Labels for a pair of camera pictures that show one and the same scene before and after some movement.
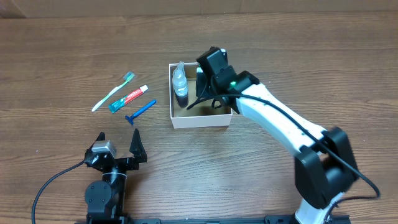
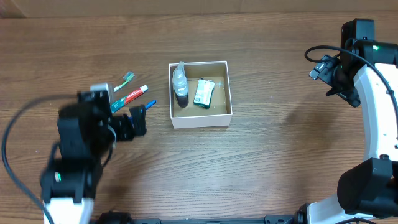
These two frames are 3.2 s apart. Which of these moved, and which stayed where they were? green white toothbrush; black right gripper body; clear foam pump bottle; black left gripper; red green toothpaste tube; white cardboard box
Moved: black right gripper body; black left gripper
Stayed: white cardboard box; clear foam pump bottle; red green toothpaste tube; green white toothbrush
